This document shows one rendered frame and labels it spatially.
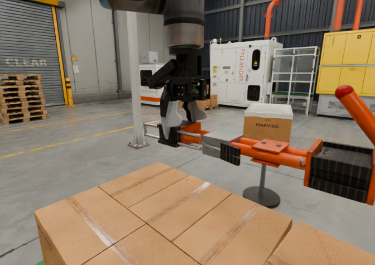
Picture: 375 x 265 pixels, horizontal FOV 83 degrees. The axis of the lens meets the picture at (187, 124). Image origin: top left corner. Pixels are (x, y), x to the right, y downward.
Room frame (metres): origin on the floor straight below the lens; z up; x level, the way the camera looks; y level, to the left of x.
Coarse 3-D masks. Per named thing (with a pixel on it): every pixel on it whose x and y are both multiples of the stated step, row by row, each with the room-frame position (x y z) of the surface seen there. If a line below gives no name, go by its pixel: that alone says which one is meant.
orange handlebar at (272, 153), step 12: (204, 132) 0.49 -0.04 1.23; (240, 144) 0.39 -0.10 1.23; (252, 144) 0.41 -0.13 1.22; (264, 144) 0.37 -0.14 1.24; (276, 144) 0.37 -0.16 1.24; (288, 144) 0.37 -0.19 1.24; (252, 156) 0.37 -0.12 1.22; (264, 156) 0.35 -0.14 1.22; (276, 156) 0.34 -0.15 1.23; (288, 156) 0.33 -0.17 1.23; (300, 156) 0.32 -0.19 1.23; (300, 168) 0.31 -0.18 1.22
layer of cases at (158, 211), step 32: (96, 192) 1.32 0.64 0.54; (128, 192) 1.32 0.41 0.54; (160, 192) 1.32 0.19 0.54; (192, 192) 1.32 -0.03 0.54; (224, 192) 1.32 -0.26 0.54; (64, 224) 1.01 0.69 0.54; (96, 224) 1.01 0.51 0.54; (128, 224) 1.01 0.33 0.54; (160, 224) 1.01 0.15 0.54; (192, 224) 1.01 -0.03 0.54; (224, 224) 1.01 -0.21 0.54; (256, 224) 1.01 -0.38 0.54; (288, 224) 1.01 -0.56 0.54; (64, 256) 0.80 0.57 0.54; (96, 256) 0.80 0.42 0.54; (128, 256) 0.80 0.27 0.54; (160, 256) 0.80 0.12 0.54; (192, 256) 0.80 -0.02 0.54; (224, 256) 0.80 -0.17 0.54; (256, 256) 0.80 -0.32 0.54
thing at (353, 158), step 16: (320, 144) 0.34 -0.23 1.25; (336, 144) 0.34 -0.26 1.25; (320, 160) 0.28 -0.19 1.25; (336, 160) 0.27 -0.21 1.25; (352, 160) 0.29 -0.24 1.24; (368, 160) 0.29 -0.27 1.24; (304, 176) 0.30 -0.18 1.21; (320, 176) 0.29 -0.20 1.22; (336, 176) 0.27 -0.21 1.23; (352, 176) 0.26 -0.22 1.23; (368, 176) 0.25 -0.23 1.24; (336, 192) 0.26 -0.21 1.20; (352, 192) 0.25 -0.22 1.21; (368, 192) 0.25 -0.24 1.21
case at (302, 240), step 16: (304, 224) 0.51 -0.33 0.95; (288, 240) 0.45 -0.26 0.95; (304, 240) 0.45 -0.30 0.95; (320, 240) 0.45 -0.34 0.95; (336, 240) 0.45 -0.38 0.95; (272, 256) 0.41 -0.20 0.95; (288, 256) 0.41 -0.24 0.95; (304, 256) 0.41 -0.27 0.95; (320, 256) 0.41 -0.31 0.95; (336, 256) 0.41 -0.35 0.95; (352, 256) 0.41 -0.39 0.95; (368, 256) 0.41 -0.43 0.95
